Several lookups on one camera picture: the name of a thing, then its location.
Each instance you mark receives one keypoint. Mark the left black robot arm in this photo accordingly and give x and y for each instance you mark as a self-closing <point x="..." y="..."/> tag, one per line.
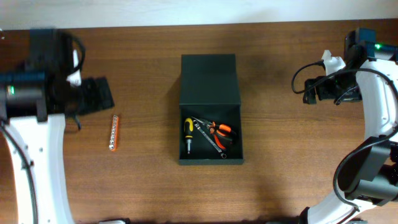
<point x="36" y="101"/>

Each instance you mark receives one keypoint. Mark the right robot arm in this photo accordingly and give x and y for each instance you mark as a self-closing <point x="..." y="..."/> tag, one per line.
<point x="367" y="177"/>

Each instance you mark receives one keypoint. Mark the yellow black screwdriver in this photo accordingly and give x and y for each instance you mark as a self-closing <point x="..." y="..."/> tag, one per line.
<point x="188" y="130"/>

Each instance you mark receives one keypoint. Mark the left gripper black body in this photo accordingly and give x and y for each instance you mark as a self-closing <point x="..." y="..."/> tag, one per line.
<point x="100" y="98"/>

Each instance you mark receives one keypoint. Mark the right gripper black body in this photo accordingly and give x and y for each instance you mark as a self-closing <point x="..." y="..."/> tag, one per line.
<point x="340" y="88"/>

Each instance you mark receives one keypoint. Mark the small red cutting pliers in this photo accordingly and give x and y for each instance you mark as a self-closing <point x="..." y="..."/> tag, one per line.
<point x="223" y="142"/>

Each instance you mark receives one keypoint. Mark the orange socket bit rail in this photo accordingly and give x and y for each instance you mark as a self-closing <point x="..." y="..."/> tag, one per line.
<point x="113" y="140"/>

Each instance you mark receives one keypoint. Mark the orange black long-nose pliers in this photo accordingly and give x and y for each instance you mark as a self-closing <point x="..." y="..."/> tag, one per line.
<point x="217" y="128"/>

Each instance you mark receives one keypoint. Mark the silver ratchet wrench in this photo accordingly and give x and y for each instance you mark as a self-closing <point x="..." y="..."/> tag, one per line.
<point x="222" y="154"/>

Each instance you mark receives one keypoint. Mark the dark green box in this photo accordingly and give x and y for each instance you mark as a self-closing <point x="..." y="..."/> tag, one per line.
<point x="209" y="90"/>

